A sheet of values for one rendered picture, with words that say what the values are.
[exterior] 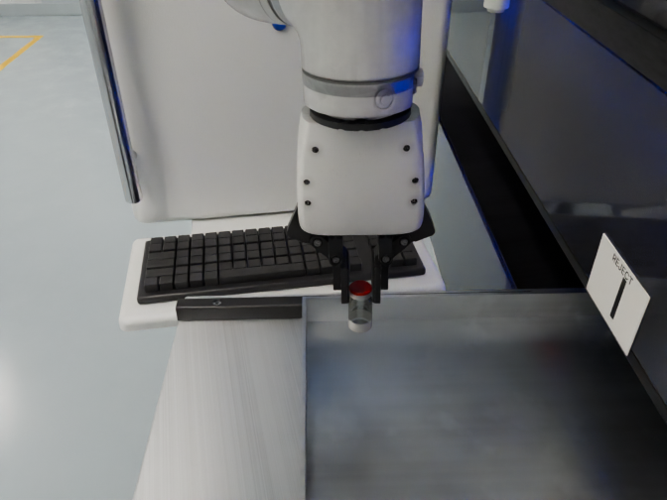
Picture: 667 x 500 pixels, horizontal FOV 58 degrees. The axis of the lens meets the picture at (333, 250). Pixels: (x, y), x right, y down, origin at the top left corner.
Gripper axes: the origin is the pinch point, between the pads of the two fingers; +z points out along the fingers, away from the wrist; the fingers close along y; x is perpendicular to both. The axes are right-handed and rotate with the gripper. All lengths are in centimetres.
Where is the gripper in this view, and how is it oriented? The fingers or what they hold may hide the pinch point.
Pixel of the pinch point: (360, 276)
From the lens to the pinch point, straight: 53.3
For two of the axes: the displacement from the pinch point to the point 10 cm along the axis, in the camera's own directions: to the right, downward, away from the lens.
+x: -0.2, 5.4, -8.4
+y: -10.0, 0.1, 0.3
